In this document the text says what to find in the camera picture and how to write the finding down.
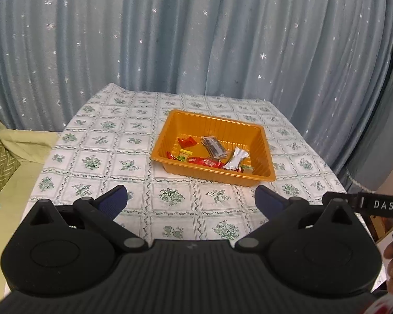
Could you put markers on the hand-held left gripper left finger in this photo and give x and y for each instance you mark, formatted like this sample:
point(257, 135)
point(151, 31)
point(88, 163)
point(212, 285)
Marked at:
point(113, 199)

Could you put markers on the long red snack packet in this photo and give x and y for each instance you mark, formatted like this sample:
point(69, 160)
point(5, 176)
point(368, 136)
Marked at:
point(204, 162)

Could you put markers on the small red candy packet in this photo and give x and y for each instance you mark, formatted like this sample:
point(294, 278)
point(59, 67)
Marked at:
point(186, 141)

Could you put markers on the green floral tablecloth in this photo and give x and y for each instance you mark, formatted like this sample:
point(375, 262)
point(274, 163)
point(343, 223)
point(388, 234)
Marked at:
point(101, 157)

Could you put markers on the blue curtain with lace trim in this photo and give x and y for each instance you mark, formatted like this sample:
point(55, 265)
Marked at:
point(380, 121)

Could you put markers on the blue star-print curtain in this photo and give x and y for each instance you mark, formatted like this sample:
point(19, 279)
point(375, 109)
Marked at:
point(183, 39)

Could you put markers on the clear snack packet grey label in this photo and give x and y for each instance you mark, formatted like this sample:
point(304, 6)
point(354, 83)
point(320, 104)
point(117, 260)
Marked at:
point(213, 147)

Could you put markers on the light green sofa cover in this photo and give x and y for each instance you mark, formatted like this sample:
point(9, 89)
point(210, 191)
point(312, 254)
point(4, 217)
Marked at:
point(13, 229)

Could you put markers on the orange plastic tray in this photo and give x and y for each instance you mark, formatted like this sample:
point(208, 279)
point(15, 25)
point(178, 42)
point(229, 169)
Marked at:
point(216, 176)

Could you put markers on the white silver snack packet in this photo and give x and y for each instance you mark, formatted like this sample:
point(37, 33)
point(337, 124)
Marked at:
point(235, 158)

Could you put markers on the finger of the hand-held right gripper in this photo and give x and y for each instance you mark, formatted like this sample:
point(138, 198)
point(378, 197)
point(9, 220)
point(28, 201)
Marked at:
point(339, 199)

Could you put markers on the yellow and green snack packet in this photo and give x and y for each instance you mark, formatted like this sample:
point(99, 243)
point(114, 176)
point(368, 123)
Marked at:
point(184, 155)

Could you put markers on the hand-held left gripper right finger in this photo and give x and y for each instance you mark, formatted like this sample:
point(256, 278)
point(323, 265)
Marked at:
point(268, 199)

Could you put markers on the tan wooden furniture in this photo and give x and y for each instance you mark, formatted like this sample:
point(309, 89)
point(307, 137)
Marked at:
point(384, 229)

